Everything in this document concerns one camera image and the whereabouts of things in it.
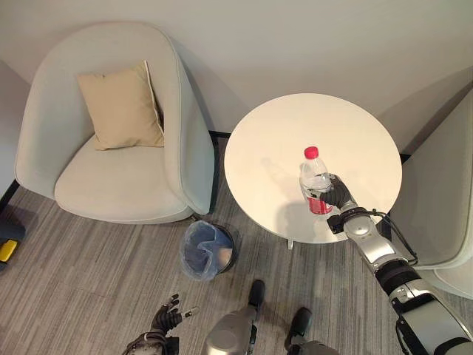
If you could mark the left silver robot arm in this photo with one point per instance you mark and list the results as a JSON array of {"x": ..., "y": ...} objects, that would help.
[{"x": 148, "y": 345}]

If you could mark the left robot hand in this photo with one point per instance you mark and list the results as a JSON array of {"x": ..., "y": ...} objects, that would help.
[{"x": 168, "y": 314}]

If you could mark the beige square cushion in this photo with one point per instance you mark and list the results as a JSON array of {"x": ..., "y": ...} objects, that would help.
[{"x": 122, "y": 111}]

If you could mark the light grey tub armchair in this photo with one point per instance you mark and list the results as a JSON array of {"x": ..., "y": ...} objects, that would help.
[
  {"x": 122, "y": 185},
  {"x": 439, "y": 192}
]

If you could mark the yellow and black device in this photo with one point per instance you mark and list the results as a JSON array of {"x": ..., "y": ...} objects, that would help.
[{"x": 8, "y": 249}]

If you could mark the translucent blue bin bag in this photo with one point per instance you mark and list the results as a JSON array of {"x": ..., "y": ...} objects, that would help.
[{"x": 201, "y": 247}]

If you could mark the round white tea table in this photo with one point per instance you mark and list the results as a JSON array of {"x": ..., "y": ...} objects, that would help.
[{"x": 281, "y": 148}]

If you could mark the small black trash bin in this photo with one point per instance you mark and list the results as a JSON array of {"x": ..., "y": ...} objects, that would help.
[{"x": 225, "y": 255}]

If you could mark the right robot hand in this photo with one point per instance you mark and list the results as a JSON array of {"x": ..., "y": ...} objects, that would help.
[{"x": 338, "y": 194}]

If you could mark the right silver robot leg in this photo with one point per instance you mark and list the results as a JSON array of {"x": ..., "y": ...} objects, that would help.
[{"x": 303, "y": 334}]

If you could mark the clear bottle with red cap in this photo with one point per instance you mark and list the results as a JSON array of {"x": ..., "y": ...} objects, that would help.
[{"x": 315, "y": 185}]

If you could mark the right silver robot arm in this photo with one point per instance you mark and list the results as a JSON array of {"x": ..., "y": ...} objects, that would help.
[{"x": 399, "y": 273}]

